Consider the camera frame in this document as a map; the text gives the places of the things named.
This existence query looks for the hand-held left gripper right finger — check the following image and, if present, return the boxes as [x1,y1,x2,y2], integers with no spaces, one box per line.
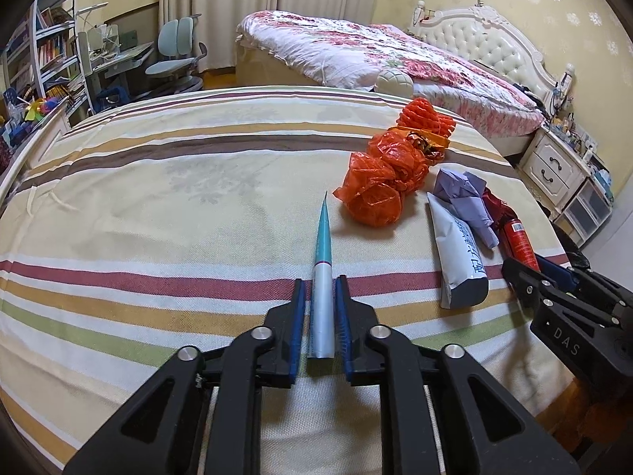
[334,275,582,475]

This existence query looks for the white wooden rail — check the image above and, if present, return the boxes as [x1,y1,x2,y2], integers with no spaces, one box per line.
[0,106,70,203]

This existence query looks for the bookshelf with books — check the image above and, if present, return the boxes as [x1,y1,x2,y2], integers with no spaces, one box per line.
[0,0,92,120]

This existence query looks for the clutter of small bottles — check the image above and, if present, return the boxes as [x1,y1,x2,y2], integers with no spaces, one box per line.
[549,109,599,159]

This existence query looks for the dark red wrapper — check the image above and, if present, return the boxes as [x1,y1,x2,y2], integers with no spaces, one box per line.
[481,187,517,238]

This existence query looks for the orange plastic bag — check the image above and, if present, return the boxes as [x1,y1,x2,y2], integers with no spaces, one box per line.
[332,129,431,228]

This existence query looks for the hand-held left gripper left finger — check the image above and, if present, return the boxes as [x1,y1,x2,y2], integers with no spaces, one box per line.
[62,278,306,475]

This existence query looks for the striped tablecloth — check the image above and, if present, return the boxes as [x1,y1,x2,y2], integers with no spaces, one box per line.
[0,86,579,475]

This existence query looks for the orange foam net bundle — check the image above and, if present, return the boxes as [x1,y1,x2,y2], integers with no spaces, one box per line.
[396,98,456,138]

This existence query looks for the lavender paper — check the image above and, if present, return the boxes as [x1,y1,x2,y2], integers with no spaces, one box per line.
[434,167,500,251]

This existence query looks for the dark clothes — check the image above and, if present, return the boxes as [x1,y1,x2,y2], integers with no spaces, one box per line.
[512,82,547,107]

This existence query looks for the grey desk chair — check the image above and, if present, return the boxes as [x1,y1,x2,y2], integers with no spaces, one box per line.
[145,16,208,92]

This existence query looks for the white cream tube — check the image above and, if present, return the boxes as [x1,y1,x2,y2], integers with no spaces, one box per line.
[426,192,490,310]

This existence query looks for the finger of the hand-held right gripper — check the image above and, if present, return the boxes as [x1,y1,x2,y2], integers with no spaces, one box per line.
[535,254,633,308]
[501,256,558,308]

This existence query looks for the white bed frame tufted headboard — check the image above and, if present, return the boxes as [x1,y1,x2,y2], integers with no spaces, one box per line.
[235,0,577,159]

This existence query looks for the floral blanket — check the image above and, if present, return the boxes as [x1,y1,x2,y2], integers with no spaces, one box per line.
[237,10,550,137]

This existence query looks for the grey study desk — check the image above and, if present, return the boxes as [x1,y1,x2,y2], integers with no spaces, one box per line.
[76,22,154,110]

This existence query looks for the white nightstand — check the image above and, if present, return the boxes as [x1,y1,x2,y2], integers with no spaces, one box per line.
[519,126,591,216]

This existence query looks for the pile of colourful toys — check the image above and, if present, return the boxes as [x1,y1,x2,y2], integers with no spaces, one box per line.
[0,86,63,144]

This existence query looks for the orange foil wrapper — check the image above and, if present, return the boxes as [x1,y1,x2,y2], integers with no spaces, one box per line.
[390,127,452,164]

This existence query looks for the red can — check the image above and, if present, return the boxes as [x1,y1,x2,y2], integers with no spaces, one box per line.
[499,218,542,274]

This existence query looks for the white quilted round cushion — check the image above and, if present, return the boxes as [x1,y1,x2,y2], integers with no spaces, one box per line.
[375,70,413,97]

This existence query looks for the plastic drawer unit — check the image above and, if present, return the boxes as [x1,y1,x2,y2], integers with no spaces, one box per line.
[564,178,614,248]

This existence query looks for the teal and silver tube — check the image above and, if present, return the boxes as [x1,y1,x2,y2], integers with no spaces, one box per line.
[307,190,343,359]

